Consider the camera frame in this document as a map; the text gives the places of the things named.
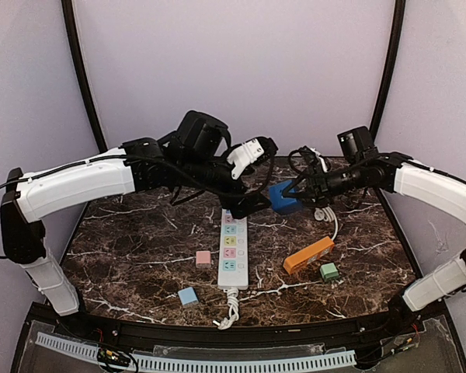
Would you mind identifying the blue cube socket adapter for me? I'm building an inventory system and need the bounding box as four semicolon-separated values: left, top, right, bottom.
269;180;303;215

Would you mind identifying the white multicolour power strip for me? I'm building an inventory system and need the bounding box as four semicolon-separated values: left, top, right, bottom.
217;209;249;290

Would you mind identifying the pink plug adapter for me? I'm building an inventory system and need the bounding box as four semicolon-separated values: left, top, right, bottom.
195;250;212;269

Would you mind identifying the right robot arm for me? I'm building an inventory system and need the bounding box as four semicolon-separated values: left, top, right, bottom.
282;152;466;312

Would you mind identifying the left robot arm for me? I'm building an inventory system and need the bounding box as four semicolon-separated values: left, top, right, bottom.
0;134;277;316

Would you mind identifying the green plug adapter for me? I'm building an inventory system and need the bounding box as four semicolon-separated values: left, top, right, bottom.
319;263;340;283

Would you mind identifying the light blue plug adapter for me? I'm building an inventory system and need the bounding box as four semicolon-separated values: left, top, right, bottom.
178;287;199;307

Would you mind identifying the orange power strip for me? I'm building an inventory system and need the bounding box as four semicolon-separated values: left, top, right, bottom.
283;236;335;275

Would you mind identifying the white orange strip cable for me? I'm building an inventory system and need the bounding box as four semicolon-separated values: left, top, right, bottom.
312;205;339;241

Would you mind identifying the white power strip cable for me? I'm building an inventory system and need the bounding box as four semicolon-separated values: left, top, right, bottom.
214;286;241;331

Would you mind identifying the right black frame post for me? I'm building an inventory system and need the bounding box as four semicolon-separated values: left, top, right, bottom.
369;0;406;140

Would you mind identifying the black frame post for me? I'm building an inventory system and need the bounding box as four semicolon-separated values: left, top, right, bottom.
61;0;108;153
369;0;406;140

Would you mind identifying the light blue slotted cable duct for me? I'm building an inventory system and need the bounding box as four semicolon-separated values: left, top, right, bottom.
35;332;356;373

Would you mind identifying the left black frame post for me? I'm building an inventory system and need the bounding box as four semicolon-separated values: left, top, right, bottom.
61;0;108;153

